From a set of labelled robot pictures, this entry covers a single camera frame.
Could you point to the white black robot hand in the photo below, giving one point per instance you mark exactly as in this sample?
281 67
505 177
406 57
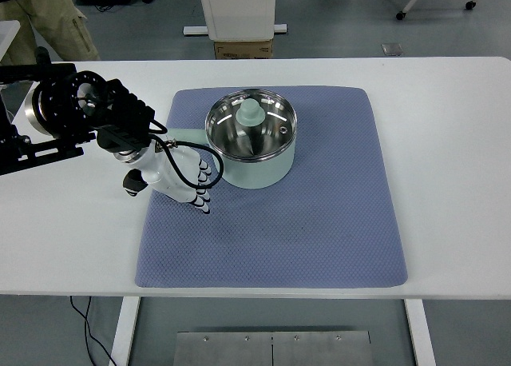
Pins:
175 175

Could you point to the green pot with handle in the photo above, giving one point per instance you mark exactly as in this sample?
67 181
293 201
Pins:
244 175

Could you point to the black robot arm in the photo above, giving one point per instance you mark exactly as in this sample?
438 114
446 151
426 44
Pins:
75 107

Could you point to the glass lid with green knob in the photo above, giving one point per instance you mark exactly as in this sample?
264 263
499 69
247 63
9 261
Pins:
251 125

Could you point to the cardboard box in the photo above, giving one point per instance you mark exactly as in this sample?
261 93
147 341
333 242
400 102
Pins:
236 50

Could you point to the blue textured table mat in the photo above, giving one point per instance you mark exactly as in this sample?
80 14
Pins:
329 223

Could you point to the person in beige trousers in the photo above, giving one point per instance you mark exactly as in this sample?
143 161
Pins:
59 22

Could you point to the white side table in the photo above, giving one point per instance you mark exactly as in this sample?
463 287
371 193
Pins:
8 31

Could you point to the metal floor socket plate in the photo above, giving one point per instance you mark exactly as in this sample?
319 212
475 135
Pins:
392 49

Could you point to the metal base plate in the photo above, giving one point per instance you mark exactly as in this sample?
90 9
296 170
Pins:
274 348

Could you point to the white pedestal cabinet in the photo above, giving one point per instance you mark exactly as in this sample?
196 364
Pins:
238 21

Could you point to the white table legs frame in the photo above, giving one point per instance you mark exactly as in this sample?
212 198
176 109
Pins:
415 314

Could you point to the white wheeled frame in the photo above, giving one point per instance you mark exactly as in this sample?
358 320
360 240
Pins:
408 11

